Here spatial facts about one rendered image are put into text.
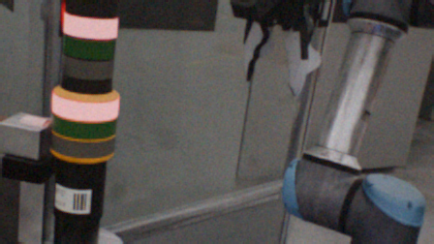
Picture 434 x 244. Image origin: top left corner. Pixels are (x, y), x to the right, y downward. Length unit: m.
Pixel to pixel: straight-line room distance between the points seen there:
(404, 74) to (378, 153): 0.64
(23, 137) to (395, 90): 4.84
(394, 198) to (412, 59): 4.03
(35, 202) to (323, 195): 0.89
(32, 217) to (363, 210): 0.88
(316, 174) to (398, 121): 4.07
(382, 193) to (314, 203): 0.13
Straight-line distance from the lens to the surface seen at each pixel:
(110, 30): 0.40
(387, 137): 5.31
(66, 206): 0.44
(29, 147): 0.43
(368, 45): 1.32
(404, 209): 1.24
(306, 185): 1.29
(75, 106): 0.41
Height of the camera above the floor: 1.68
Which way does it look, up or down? 20 degrees down
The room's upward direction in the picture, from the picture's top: 6 degrees clockwise
